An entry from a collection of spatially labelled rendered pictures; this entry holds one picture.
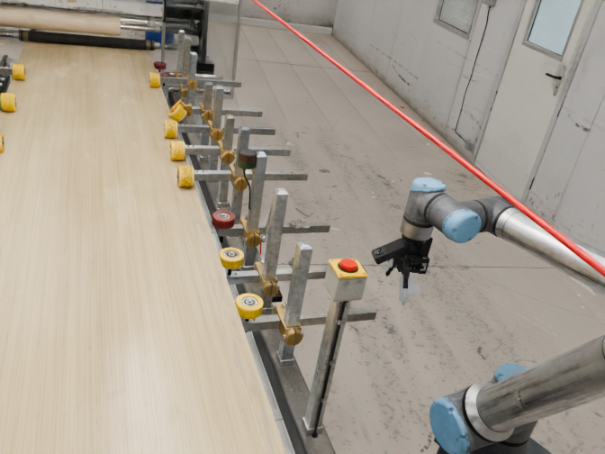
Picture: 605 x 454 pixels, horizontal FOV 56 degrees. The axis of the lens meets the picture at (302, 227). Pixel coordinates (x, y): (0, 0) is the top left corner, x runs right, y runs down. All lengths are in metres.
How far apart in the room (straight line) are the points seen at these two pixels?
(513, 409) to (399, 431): 1.25
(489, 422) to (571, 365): 0.31
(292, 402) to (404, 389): 1.25
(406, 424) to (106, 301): 1.54
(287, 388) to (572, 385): 0.77
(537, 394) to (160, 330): 0.92
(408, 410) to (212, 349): 1.45
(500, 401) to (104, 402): 0.91
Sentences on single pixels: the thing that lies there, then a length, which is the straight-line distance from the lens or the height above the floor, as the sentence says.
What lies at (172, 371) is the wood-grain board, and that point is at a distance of 1.43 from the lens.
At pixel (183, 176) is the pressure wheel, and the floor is 0.96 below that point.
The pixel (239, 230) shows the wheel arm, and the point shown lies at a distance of 2.08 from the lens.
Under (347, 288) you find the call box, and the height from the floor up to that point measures 1.19.
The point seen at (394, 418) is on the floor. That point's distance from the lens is 2.70.
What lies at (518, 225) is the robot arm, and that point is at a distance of 1.53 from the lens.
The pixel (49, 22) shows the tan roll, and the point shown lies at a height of 1.04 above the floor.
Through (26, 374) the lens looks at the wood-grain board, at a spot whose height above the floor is 0.90.
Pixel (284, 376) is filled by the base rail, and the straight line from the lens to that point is 1.73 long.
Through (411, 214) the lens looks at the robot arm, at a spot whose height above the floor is 1.21.
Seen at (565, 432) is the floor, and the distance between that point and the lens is 3.03.
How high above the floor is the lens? 1.90
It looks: 29 degrees down
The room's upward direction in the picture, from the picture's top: 10 degrees clockwise
